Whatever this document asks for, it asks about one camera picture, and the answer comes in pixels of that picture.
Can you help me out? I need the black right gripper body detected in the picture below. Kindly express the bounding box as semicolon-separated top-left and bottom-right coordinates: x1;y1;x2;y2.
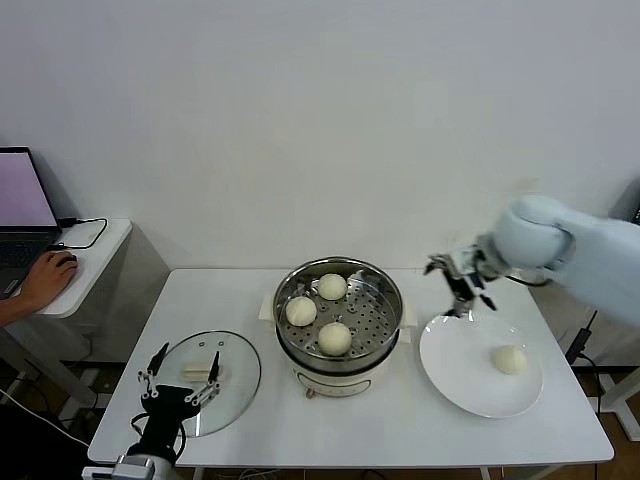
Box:
442;259;484;301

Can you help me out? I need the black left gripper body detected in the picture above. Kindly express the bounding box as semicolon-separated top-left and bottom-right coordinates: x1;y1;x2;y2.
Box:
140;384;201;455

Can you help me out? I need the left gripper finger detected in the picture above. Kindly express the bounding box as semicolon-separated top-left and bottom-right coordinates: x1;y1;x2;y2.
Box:
137;342;170;400
183;350;222;406

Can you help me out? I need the round glass pot lid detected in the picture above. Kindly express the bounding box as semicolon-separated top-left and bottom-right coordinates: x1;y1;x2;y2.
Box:
148;329;263;437

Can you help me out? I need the white steamed baozi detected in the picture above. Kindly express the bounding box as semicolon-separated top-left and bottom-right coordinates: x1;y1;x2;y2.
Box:
285;295;318;326
318;273;348;301
489;345;529;376
317;322;353;357

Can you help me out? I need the person's bare forearm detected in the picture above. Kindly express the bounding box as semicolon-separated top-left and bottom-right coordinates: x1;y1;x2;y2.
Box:
0;293;36;329

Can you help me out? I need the stainless steel steamer basket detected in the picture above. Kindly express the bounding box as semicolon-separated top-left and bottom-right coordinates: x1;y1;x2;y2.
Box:
273;256;404;362

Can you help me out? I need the person's bare hand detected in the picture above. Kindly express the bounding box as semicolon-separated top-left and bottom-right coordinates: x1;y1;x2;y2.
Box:
17;249;81;312

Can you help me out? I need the white round plate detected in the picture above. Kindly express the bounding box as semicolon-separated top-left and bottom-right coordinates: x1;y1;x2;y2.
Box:
418;309;545;419

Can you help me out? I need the white rounded side table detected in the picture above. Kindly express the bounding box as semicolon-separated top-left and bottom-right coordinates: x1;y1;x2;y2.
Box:
0;218;134;406

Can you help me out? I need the white labelled side table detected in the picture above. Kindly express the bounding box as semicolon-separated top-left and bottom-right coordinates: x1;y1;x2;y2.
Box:
594;319;640;441

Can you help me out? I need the dark laptop with lit screen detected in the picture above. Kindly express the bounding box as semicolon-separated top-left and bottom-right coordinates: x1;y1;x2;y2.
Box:
0;146;64;300

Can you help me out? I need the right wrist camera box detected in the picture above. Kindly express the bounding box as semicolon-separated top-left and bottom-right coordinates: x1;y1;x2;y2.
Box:
448;248;484;280

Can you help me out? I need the black power adapter with cable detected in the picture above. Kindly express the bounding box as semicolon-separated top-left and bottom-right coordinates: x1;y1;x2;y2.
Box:
564;309;626;416

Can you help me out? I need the thin black looped cable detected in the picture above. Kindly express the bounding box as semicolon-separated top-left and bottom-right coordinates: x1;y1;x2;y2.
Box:
52;217;109;251

